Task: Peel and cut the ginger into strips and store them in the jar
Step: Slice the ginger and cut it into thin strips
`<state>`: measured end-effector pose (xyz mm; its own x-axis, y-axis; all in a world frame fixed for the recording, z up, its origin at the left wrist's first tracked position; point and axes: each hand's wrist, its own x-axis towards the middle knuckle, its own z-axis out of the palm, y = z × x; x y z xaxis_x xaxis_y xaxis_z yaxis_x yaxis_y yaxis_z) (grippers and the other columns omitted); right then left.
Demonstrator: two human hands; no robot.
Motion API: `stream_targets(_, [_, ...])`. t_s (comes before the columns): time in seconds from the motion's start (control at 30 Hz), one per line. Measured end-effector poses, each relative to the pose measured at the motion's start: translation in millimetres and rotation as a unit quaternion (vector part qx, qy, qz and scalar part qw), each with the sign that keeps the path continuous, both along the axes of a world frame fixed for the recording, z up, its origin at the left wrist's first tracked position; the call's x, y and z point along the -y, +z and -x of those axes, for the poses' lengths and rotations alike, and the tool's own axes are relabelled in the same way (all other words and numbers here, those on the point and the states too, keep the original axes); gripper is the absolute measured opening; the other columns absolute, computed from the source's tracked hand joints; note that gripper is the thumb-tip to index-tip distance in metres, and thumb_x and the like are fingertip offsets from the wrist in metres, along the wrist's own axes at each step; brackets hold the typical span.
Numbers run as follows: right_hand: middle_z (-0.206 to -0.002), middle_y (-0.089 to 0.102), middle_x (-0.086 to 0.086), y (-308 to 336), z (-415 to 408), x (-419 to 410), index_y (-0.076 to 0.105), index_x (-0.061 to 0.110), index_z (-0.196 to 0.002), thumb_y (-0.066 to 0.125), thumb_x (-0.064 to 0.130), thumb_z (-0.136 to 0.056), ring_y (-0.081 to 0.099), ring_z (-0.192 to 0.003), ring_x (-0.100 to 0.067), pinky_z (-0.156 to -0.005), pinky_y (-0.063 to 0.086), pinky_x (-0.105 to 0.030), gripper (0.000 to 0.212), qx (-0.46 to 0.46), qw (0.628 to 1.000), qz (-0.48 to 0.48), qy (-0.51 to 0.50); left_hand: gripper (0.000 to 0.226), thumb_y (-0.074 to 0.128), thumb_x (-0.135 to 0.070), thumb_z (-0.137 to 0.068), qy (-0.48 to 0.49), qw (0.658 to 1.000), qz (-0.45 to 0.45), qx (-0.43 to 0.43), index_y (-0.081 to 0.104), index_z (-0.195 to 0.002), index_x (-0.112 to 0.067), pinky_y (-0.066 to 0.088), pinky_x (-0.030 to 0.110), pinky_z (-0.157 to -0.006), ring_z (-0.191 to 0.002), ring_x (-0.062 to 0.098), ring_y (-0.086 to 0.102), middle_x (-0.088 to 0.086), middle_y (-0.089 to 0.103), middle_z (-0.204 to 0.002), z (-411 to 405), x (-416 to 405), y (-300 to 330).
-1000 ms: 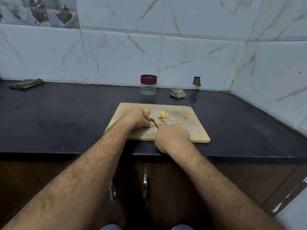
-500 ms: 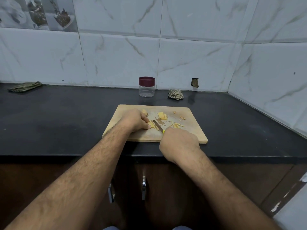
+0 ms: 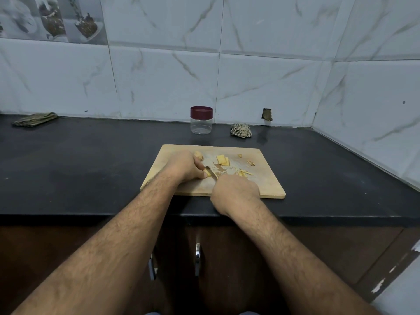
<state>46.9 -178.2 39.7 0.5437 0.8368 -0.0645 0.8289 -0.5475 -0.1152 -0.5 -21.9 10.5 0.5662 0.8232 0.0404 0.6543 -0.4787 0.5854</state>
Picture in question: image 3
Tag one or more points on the person's left hand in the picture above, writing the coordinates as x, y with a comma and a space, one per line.
184, 168

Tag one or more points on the person's right hand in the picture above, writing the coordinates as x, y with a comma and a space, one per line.
235, 194

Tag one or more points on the small ginger end piece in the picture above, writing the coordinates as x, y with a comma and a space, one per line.
199, 155

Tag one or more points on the pile of ginger strips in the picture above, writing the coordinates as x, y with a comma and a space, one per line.
243, 172

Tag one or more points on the wooden cutting board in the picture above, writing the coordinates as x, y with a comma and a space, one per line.
269, 183

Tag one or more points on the pile of yellow ginger slices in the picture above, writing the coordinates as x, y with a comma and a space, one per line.
223, 160

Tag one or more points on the clear jar maroon lid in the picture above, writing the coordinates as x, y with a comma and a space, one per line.
201, 127

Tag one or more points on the person's right forearm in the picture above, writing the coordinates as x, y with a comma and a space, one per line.
308, 265

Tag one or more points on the person's left forearm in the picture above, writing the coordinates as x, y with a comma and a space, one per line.
92, 259

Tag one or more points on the small ginger peel scraps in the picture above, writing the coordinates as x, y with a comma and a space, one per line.
247, 159

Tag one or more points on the black countertop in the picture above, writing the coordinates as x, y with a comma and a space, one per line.
65, 173

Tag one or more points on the person's blue clothing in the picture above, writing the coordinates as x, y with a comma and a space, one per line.
197, 313

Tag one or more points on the crumpled patterned cloth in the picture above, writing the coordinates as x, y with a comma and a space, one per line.
241, 131

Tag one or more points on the brown wooden cabinet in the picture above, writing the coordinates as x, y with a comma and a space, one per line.
367, 259

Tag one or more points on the folded green cloth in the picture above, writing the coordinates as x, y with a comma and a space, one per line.
35, 119

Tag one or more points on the decorative picture tiles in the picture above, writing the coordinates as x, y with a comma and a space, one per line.
52, 17

